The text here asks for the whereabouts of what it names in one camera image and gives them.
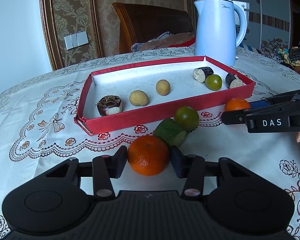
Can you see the red cloth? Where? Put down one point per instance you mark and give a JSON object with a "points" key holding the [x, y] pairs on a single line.
{"points": [[187, 42]]}

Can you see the green tomato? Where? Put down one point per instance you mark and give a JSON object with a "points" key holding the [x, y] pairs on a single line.
{"points": [[213, 82], [186, 118]]}

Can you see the large orange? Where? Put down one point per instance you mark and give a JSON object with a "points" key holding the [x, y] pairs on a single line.
{"points": [[148, 155]]}

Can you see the large tan potato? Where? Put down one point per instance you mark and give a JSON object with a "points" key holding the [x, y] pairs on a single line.
{"points": [[138, 98]]}

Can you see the floral sliding door wardrobe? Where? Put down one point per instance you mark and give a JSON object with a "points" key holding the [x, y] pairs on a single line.
{"points": [[270, 12]]}

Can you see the small tan potato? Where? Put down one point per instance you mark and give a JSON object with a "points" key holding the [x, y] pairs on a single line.
{"points": [[163, 87]]}

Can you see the red cardboard tray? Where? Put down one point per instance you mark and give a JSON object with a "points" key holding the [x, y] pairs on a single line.
{"points": [[152, 120]]}

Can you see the white wall light switch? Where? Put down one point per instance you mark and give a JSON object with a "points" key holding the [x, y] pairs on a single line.
{"points": [[76, 40]]}

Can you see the green cucumber piece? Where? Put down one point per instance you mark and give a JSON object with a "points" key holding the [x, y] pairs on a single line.
{"points": [[168, 132]]}

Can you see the colourful patterned cloth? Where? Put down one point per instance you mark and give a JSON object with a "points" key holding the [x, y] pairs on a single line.
{"points": [[290, 55]]}

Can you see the brown blanket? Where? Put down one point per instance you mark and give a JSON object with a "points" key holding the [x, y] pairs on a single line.
{"points": [[175, 40]]}

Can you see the white embroidered tablecloth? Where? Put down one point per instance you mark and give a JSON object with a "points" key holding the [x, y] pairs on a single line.
{"points": [[65, 150]]}

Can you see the small orange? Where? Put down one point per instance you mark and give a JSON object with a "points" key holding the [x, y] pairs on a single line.
{"points": [[236, 104]]}

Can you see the dark brown water chestnut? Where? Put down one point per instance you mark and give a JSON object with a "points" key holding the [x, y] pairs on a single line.
{"points": [[109, 105]]}

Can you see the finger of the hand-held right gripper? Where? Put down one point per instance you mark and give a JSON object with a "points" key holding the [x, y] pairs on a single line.
{"points": [[258, 103], [233, 117]]}

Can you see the white wall socket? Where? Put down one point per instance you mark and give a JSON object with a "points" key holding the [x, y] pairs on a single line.
{"points": [[243, 5]]}

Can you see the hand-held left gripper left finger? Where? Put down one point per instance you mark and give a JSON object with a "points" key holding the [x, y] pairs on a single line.
{"points": [[119, 162]]}

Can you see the wooden chair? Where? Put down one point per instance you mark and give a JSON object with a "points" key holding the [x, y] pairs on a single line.
{"points": [[152, 20]]}

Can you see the dark purple sugarcane piece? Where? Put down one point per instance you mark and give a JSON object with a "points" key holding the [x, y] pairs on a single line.
{"points": [[234, 81], [201, 74]]}

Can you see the pale blue electric kettle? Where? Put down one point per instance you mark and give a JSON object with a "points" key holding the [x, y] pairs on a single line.
{"points": [[215, 32]]}

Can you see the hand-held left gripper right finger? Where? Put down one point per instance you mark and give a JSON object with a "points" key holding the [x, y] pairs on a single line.
{"points": [[177, 162]]}

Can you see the grey cloth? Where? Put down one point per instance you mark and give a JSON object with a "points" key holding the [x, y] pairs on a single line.
{"points": [[145, 44]]}

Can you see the gilded wall frame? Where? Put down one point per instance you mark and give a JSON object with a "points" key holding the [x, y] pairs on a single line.
{"points": [[46, 17]]}

